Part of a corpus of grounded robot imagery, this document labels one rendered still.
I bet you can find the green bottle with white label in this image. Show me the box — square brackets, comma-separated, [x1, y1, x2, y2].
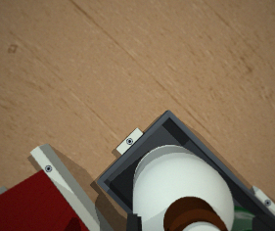
[231, 206, 255, 231]

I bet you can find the dark grey tray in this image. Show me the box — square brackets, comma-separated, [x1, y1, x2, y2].
[97, 110, 275, 219]

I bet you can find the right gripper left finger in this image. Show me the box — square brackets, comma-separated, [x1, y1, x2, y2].
[126, 213, 142, 231]

